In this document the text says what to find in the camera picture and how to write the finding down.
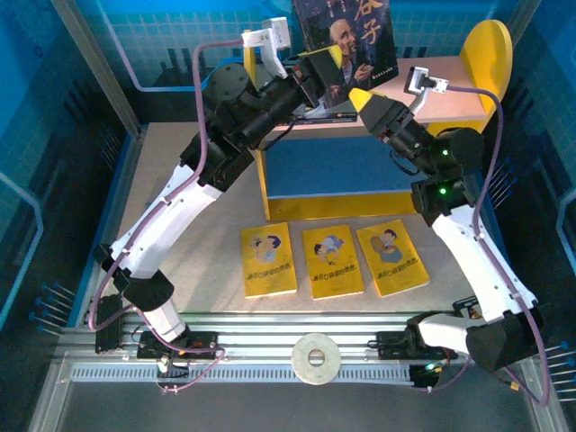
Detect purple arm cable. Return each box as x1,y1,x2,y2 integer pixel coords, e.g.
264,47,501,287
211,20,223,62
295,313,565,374
87,38,247,392
416,84,551,409

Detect yellow book boy carrying sack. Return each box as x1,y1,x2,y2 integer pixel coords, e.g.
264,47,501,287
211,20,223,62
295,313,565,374
355,219,429,298

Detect dark old man cover book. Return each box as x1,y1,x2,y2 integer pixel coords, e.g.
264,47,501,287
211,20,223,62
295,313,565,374
291,0,401,109

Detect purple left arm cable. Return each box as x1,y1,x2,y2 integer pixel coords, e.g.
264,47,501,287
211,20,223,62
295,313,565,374
87,38,247,392

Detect grey round disc with hole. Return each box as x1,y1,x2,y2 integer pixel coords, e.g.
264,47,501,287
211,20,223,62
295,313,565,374
290,332,342,386

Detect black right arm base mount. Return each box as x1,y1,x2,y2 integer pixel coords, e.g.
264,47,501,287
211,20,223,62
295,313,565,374
375,330,459,361

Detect dark wolf cover book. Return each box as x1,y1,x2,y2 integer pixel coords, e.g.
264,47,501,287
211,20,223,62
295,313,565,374
294,85,360,120

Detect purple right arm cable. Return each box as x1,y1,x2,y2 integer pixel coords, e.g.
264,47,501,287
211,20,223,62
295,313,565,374
416,84,551,409

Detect yellow book boy bending over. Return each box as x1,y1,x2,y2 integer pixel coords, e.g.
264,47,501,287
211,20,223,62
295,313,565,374
301,223,365,301

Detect slotted grey cable duct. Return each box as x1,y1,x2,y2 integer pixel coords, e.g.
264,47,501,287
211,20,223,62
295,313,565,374
70,366,415,384

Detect black box with green light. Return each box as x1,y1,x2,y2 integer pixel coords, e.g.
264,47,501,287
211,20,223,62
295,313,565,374
408,362,441,391

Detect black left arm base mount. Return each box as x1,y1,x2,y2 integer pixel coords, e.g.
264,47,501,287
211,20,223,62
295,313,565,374
137,330,221,361

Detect yellow blue wooden bookshelf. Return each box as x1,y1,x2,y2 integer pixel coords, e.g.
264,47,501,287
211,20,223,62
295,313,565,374
242,20,514,221

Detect yellow book boy with doll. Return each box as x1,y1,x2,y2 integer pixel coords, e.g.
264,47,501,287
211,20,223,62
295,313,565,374
240,221,299,299

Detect black ribbed bracket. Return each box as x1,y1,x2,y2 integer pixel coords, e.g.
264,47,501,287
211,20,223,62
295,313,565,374
94,294,126,355

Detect aluminium frame post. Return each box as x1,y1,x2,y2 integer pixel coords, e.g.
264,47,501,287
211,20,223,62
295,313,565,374
51,0,143,139
507,0,541,35

